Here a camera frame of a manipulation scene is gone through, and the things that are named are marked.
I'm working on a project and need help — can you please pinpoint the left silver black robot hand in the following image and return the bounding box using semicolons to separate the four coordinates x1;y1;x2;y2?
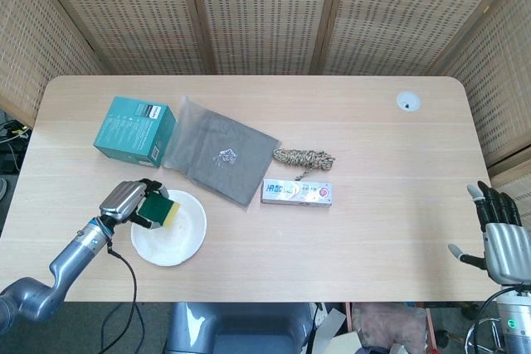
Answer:
98;178;170;230

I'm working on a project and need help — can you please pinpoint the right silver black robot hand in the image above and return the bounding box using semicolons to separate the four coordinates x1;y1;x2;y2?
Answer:
446;181;531;286

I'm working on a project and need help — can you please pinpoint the yellow green sponge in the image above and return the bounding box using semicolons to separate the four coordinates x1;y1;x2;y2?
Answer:
138;192;182;230

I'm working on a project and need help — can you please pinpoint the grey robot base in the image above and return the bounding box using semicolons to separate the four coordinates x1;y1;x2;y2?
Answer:
165;301;313;354

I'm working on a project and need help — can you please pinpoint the white round plate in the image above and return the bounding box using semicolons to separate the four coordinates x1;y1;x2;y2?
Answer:
130;189;207;268

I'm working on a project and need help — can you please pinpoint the teal cardboard box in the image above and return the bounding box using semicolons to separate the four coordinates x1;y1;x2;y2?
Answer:
92;95;178;169

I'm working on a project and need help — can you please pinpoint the grey cloth in plastic bag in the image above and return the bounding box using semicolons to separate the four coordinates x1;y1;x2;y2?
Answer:
161;95;280;214

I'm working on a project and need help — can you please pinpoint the white pink toothpaste box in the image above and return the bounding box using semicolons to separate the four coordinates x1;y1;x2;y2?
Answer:
261;178;334;208

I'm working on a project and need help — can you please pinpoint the woven rattan folding screen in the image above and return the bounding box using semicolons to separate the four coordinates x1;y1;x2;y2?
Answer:
0;0;531;222

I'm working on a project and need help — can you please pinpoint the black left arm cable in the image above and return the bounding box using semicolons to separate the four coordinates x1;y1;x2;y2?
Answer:
75;221;146;354

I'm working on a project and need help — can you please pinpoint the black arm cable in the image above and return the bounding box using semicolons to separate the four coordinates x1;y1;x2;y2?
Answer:
75;221;146;354
464;287;511;354

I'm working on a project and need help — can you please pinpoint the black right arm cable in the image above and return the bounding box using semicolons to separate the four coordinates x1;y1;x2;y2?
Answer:
464;287;511;354

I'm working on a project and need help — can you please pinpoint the round grey cable grommet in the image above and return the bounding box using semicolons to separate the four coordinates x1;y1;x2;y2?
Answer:
396;91;421;113

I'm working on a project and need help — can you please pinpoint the coiled yellow black rope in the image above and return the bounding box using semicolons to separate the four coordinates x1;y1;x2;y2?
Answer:
272;147;337;178

